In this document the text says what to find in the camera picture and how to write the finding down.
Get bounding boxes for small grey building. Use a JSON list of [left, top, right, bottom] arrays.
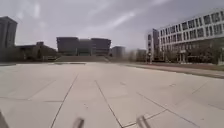
[[111, 45, 127, 61]]

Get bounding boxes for pale stone slab plaza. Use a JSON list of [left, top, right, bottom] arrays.
[[0, 61, 224, 128]]

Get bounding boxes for wide stone stairs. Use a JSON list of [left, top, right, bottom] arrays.
[[54, 54, 111, 64]]

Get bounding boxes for dark twin-block building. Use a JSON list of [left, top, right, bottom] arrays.
[[55, 36, 113, 57]]

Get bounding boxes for robot's own part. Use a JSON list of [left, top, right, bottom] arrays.
[[72, 117, 86, 128], [135, 115, 152, 128]]

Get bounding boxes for low dark building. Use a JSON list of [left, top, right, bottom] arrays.
[[13, 41, 58, 62]]

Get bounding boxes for white building with window rows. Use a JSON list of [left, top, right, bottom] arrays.
[[145, 9, 224, 64]]

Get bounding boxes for row of trees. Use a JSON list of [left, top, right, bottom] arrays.
[[159, 39, 224, 65]]

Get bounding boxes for tall dark building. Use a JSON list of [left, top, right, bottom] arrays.
[[0, 15, 19, 52]]

